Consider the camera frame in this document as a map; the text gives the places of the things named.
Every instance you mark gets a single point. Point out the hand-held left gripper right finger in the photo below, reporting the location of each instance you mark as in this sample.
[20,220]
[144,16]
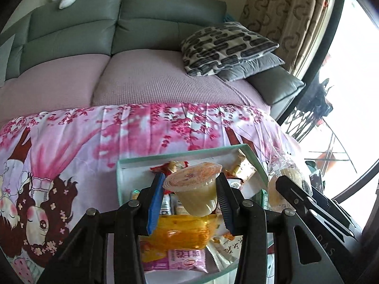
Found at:
[226,204]

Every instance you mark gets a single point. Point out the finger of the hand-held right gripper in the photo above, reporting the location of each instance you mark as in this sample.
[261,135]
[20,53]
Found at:
[331,205]
[302,198]

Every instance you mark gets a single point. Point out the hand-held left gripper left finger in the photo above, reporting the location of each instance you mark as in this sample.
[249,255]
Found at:
[155,201]

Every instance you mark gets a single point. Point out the bun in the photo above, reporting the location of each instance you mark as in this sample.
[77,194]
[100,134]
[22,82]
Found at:
[274,195]

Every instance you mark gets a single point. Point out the clear jelly cup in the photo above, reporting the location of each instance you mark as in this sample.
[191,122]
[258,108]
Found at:
[194,189]

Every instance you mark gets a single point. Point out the dark green snack packet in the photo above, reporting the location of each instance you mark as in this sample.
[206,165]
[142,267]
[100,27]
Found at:
[262,199]

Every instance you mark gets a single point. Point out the red snack packet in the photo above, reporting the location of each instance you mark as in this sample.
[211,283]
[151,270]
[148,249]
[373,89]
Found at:
[173,167]

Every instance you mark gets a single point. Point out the beige orange snack packet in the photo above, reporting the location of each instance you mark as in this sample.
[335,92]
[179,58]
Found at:
[241,168]

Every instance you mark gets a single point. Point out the yellow snack packet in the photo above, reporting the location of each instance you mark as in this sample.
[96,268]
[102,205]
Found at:
[180,233]

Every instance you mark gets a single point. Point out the teal shallow box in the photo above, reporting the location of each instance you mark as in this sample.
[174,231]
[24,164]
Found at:
[130,168]

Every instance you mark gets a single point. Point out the white green snack packet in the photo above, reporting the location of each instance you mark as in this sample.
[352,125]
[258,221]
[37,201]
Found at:
[226,250]

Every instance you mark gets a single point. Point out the pink snack packet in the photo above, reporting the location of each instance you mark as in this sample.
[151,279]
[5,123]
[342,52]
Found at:
[183,260]

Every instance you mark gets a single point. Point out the black metal rack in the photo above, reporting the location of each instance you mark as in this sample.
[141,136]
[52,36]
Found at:
[314,103]

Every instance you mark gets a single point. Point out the printed cartoon blanket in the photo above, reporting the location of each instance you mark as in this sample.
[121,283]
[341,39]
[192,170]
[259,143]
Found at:
[74,142]

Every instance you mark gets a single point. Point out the pink sofa cover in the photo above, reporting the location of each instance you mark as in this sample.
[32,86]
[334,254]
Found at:
[148,80]

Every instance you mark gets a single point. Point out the plain grey cushion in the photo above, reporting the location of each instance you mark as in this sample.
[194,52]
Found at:
[254,66]

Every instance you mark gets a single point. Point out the black white patterned cushion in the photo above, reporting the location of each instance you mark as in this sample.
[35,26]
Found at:
[225,46]

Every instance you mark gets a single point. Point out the grey sofa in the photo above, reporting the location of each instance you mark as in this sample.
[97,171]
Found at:
[142,20]

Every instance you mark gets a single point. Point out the beige patterned curtain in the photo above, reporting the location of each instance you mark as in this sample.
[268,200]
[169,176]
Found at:
[281,14]

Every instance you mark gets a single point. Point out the light grey cushion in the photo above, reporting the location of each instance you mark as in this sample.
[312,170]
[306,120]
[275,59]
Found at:
[6,62]

